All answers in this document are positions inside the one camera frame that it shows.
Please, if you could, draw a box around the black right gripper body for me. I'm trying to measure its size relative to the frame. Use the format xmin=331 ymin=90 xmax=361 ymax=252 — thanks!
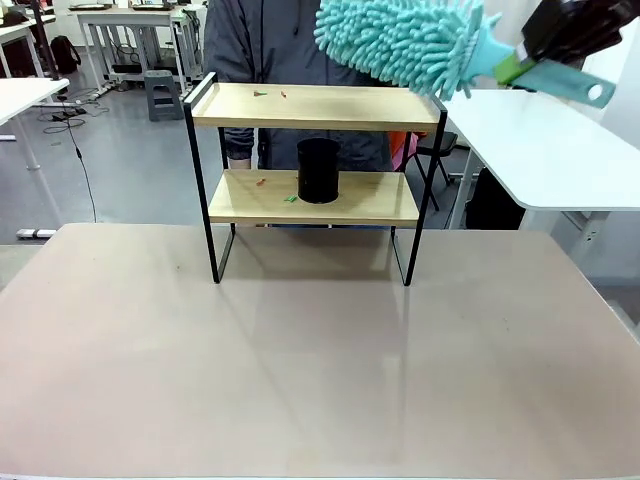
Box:
xmin=519 ymin=0 xmax=640 ymax=65

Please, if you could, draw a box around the teal microfiber duster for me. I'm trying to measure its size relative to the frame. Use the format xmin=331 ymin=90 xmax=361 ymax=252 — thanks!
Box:
xmin=313 ymin=0 xmax=617 ymax=110

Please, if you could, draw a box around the black cylindrical cup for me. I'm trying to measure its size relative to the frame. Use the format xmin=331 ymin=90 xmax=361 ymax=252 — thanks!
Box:
xmin=296 ymin=138 xmax=341 ymax=205

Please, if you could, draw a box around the person's right forearm grey sleeve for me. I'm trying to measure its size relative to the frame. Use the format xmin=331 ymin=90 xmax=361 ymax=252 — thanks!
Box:
xmin=223 ymin=127 xmax=257 ymax=162

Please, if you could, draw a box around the two-tier wood metal shelf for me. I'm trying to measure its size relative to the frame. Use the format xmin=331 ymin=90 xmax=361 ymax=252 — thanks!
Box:
xmin=183 ymin=71 xmax=449 ymax=287

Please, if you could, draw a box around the black bag on floor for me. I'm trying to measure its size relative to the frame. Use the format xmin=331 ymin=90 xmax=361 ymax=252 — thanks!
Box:
xmin=464 ymin=167 xmax=524 ymax=231

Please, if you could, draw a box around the orange pink cloth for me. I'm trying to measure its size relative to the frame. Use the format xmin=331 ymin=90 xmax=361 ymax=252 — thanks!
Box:
xmin=388 ymin=130 xmax=417 ymax=172

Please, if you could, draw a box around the person in dark grey jacket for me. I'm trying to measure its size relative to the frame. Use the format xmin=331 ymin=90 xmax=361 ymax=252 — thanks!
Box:
xmin=202 ymin=0 xmax=419 ymax=229

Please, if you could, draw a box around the grey step stool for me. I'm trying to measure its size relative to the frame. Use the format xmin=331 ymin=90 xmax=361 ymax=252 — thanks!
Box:
xmin=143 ymin=69 xmax=185 ymax=123

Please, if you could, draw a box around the black backpack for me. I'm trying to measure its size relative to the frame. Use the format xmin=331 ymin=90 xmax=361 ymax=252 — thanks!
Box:
xmin=49 ymin=35 xmax=82 ymax=76

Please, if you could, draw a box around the black vertical pole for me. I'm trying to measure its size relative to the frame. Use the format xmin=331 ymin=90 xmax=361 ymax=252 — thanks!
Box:
xmin=30 ymin=0 xmax=62 ymax=82

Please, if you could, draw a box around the white table with single leg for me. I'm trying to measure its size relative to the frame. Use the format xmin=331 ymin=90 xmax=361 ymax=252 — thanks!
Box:
xmin=0 ymin=77 xmax=70 ymax=239

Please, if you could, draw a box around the white desk with dark items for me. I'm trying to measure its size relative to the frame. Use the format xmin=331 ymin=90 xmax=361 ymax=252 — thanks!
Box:
xmin=0 ymin=9 xmax=57 ymax=80

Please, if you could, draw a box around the white frame desk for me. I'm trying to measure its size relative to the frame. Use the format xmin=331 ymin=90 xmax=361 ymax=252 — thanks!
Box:
xmin=68 ymin=3 xmax=207 ymax=97

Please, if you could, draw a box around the black floor cable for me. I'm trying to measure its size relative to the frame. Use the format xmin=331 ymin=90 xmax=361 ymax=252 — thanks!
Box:
xmin=43 ymin=99 xmax=99 ymax=224

